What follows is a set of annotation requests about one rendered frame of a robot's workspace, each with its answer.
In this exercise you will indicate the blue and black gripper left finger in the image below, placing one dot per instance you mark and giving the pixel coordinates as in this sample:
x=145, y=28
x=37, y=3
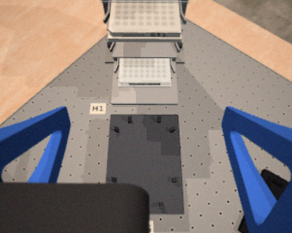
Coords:
x=18, y=138

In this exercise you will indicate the grey flat base plate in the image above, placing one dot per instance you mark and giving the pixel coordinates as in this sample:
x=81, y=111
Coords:
x=215, y=75

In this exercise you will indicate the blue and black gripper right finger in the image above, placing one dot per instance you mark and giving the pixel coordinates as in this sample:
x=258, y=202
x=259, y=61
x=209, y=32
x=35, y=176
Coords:
x=262, y=213

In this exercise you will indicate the grey plate hotel rack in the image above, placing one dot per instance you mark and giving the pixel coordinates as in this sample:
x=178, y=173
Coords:
x=144, y=96

